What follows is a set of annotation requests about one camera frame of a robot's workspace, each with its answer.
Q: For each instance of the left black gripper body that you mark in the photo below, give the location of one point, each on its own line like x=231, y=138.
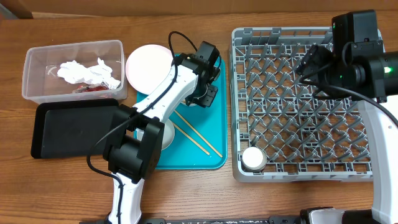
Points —
x=204, y=95

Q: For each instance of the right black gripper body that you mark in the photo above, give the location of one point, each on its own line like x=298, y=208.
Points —
x=314, y=60

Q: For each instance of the grey bowl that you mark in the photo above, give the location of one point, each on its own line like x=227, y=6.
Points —
x=168, y=137

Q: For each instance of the large pink plate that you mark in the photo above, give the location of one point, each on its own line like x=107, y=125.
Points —
x=147, y=67

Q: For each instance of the white cup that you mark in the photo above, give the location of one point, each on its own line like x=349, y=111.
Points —
x=254, y=159

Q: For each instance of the red snack wrapper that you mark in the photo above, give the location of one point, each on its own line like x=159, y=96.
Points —
x=90, y=88

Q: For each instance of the white napkin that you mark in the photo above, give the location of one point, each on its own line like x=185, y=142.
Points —
x=74, y=72

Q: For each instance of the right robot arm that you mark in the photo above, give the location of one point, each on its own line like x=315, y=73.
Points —
x=358, y=67

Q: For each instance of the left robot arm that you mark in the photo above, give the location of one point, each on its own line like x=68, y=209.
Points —
x=134, y=144

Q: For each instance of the grey dishwasher rack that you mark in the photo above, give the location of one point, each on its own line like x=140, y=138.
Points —
x=303, y=138

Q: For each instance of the clear plastic waste bin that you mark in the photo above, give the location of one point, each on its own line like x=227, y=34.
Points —
x=40, y=80

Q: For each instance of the teal serving tray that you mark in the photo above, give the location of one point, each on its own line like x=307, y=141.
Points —
x=211, y=122

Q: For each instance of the black plastic tray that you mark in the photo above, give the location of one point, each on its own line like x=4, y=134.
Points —
x=69, y=128

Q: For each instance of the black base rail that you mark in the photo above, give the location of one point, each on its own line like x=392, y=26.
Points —
x=289, y=219

